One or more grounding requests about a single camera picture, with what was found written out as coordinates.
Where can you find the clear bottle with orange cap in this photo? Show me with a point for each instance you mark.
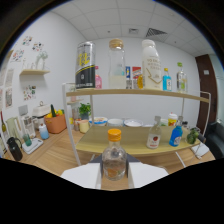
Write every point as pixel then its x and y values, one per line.
pixel 114 160

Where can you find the jar of green limes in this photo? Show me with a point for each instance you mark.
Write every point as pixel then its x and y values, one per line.
pixel 192 136

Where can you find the tall glass bottle cork lid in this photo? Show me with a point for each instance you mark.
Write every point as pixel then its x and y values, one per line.
pixel 117 70

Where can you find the orange storage basket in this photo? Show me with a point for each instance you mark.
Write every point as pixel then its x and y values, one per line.
pixel 56 124

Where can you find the pale green glass pitcher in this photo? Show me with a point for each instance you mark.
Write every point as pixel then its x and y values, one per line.
pixel 13 128

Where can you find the light blue drink bottle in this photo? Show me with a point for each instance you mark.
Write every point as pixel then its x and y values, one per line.
pixel 167 82

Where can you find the clear bottle with green cap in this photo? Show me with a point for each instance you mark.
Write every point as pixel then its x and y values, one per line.
pixel 181 81

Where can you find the small pink bottle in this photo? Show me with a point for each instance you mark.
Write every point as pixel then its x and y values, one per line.
pixel 98 81

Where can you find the dark wine bottle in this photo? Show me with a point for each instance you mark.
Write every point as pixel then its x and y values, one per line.
pixel 3 125

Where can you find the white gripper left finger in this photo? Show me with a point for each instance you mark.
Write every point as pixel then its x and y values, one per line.
pixel 83 175

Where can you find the small amber bottle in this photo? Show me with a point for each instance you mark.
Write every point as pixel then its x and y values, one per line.
pixel 140 82

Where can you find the wooden wall shelf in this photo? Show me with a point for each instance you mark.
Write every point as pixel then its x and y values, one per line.
pixel 33 72

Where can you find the green potted plant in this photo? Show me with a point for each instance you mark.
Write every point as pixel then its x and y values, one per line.
pixel 84 109

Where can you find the pale blue white bottle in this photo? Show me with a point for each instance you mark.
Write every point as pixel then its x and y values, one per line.
pixel 43 132

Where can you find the white two-tier wooden rack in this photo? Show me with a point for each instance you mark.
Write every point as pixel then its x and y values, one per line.
pixel 133 92

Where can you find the blue liquid bottle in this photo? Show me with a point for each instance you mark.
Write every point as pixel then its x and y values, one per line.
pixel 176 136

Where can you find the pale yellow cup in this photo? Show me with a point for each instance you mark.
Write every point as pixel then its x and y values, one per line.
pixel 84 126

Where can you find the black chair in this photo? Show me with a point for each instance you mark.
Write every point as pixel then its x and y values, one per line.
pixel 216 141

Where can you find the small green cup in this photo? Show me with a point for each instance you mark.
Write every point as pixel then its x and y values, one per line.
pixel 27 140

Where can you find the white coffee appliance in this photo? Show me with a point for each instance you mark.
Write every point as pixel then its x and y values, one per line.
pixel 28 123

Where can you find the blue printed card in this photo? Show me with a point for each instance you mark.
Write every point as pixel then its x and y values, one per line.
pixel 128 72

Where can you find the white notebook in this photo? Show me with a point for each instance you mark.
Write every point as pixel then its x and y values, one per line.
pixel 200 150

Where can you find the large white milk bottle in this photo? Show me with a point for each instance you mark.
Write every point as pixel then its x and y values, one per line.
pixel 151 66

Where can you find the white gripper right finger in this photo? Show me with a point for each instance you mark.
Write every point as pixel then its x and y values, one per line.
pixel 146 172

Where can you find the tall black yellow can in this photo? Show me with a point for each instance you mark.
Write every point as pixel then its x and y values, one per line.
pixel 85 66

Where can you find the white bowl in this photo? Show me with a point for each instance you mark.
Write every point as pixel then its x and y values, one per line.
pixel 133 123
pixel 115 122

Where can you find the white kitchen scale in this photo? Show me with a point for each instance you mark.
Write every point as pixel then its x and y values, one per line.
pixel 32 146

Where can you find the red white printed card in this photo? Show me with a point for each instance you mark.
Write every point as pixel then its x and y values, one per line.
pixel 136 72

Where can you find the brown door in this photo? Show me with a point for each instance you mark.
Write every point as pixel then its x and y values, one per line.
pixel 204 90

